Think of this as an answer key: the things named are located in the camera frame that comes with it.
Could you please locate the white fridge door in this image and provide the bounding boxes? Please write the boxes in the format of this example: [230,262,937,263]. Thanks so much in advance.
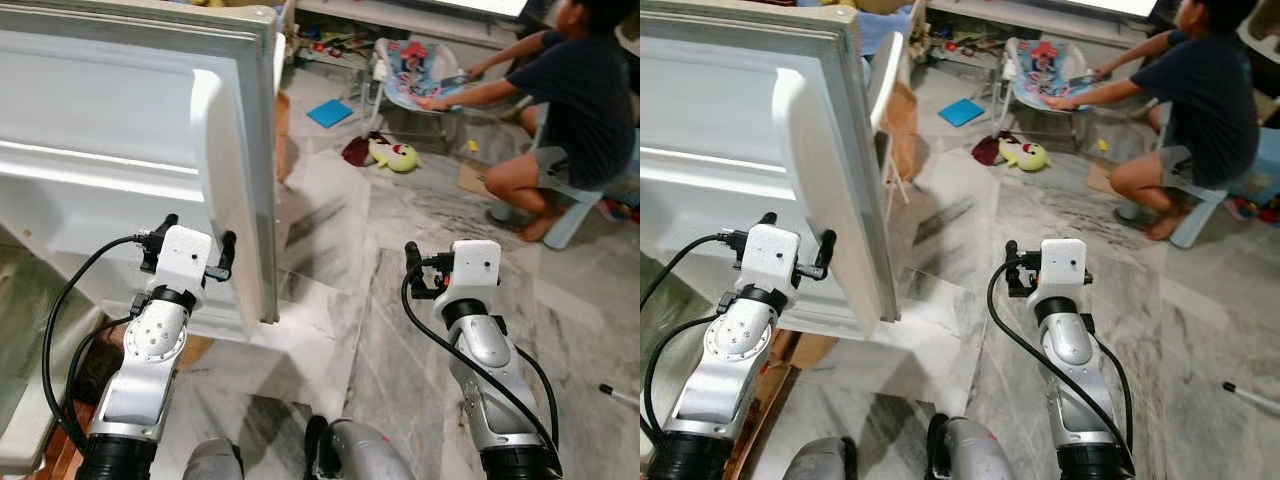
[0,0,282,342]
[640,0,901,342]

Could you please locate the small brown cardboard piece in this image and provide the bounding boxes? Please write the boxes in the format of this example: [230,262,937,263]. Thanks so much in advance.
[1086,160,1122,197]
[456,160,497,197]

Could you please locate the yellow green plush toy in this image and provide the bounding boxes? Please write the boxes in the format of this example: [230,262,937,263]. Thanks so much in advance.
[997,134,1052,174]
[367,135,422,175]

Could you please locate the leaning brown cardboard sheet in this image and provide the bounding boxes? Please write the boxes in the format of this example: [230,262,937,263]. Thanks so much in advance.
[884,80,920,183]
[274,88,293,183]

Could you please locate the blue square pad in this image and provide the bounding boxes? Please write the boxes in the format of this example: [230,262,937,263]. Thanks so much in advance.
[306,98,355,130]
[937,97,987,129]

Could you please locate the grey plastic stool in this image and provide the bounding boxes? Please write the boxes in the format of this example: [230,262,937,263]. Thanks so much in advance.
[538,130,641,251]
[1158,125,1280,250]

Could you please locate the colourful baby bouncer seat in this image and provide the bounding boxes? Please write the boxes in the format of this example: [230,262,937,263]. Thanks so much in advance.
[1003,37,1098,112]
[372,37,473,114]

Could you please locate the grey robot right leg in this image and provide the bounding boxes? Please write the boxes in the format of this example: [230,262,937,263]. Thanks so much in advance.
[304,414,418,480]
[924,414,1018,480]

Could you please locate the grey robot leg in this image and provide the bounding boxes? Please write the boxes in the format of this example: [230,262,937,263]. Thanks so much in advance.
[304,414,418,480]
[182,437,247,480]
[784,436,852,480]
[924,414,1018,480]

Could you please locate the grey robot left leg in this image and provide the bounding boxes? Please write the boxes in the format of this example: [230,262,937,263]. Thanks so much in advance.
[784,436,852,480]
[182,437,247,480]

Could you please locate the boy in dark shirt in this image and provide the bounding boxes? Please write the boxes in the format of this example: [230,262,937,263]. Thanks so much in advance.
[414,0,641,243]
[1040,0,1264,243]

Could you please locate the cluttered low shelf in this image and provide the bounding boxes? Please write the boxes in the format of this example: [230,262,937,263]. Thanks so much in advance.
[288,0,536,63]
[915,0,1166,61]

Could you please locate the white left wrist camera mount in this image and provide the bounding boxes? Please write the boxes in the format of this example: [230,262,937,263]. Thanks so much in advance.
[154,225,217,293]
[741,223,802,294]

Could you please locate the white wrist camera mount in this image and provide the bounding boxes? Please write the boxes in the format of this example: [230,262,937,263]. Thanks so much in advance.
[449,239,502,307]
[741,223,802,294]
[1037,238,1092,304]
[154,225,217,293]

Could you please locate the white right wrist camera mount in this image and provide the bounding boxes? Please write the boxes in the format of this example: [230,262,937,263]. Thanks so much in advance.
[449,239,502,307]
[1037,238,1092,304]

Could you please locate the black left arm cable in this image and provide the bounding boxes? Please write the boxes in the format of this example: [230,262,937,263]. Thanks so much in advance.
[41,234,153,453]
[640,233,736,441]

